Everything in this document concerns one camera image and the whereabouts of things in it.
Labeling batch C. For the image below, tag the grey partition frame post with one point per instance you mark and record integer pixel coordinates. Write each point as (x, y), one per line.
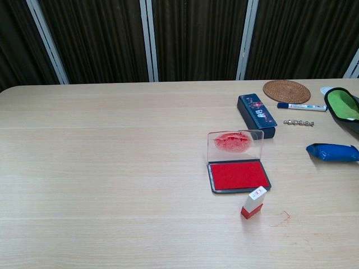
(246, 42)
(48, 42)
(352, 67)
(149, 42)

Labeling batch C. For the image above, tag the white marker blue cap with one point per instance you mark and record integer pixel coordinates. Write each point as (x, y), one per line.
(303, 106)

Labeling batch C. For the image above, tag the red box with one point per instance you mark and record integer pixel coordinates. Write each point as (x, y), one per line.
(238, 175)

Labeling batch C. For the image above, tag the green grey microfibre cloth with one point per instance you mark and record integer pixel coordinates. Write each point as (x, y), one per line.
(342, 103)

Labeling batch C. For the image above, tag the round cork coaster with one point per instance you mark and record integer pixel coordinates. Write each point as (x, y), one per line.
(286, 91)

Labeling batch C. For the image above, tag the blue plastic packet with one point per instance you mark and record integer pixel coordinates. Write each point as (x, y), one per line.
(331, 152)

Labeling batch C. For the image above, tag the dark blue patterned box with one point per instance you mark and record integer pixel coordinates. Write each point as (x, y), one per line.
(256, 112)

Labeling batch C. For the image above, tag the white and red stamp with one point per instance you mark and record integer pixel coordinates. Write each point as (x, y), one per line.
(252, 204)

